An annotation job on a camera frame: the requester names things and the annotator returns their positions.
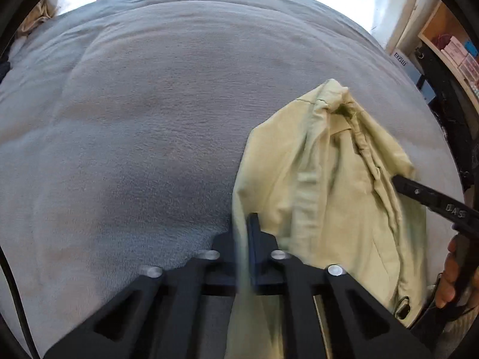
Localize yellow black hooded jacket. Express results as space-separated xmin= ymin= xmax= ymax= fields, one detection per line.
xmin=226 ymin=80 xmax=427 ymax=358

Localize person right hand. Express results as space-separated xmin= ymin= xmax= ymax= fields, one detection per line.
xmin=434 ymin=236 xmax=460 ymax=309

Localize white labelled box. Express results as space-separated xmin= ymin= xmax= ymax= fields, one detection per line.
xmin=391 ymin=49 xmax=436 ymax=104

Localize pink storage boxes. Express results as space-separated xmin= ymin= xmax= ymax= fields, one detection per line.
xmin=442 ymin=36 xmax=479 ymax=85

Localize wooden shelf desk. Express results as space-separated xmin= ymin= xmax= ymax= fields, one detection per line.
xmin=418 ymin=1 xmax=478 ymax=112

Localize grey bed blanket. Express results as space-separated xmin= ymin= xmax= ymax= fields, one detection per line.
xmin=1 ymin=0 xmax=463 ymax=353

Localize beige curtain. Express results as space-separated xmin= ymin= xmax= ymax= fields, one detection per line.
xmin=16 ymin=0 xmax=58 ymax=38

